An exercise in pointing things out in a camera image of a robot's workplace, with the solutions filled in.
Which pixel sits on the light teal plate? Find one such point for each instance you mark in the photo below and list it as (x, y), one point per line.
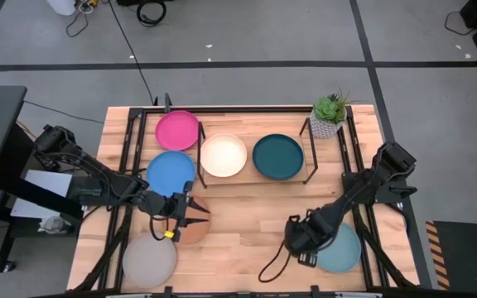
(342, 252)

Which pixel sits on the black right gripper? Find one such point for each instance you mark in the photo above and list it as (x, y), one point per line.
(306, 234)

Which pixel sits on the black metal table frame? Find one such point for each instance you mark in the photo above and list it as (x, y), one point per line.
(137, 124)

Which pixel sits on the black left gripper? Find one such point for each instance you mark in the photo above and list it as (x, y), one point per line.
(177, 209)

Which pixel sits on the taupe grey plate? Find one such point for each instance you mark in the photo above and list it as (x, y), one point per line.
(149, 262)

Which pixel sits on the pink plate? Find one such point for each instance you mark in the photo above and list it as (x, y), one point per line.
(177, 130)

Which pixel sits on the white sheet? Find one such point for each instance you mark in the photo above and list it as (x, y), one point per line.
(48, 182)

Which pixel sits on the white container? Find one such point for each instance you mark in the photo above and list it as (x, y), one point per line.
(61, 6)

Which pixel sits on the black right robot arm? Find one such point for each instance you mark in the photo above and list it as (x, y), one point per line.
(371, 182)

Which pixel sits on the terracotta plate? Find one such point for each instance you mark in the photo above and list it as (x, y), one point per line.
(195, 234)

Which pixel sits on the potted green succulent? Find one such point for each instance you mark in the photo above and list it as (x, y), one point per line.
(329, 111)

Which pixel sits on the cream plate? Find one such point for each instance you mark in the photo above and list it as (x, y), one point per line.
(223, 155)

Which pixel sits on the clear plastic object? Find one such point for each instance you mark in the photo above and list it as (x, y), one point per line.
(54, 224)

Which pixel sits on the blue plate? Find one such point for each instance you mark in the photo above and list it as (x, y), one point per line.
(168, 171)

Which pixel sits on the black yellow hazard striped mat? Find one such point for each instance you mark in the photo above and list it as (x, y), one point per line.
(466, 256)

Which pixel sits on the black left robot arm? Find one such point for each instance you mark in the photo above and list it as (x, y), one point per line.
(97, 182)

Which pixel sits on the dark teal plate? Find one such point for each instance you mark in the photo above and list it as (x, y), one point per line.
(278, 156)

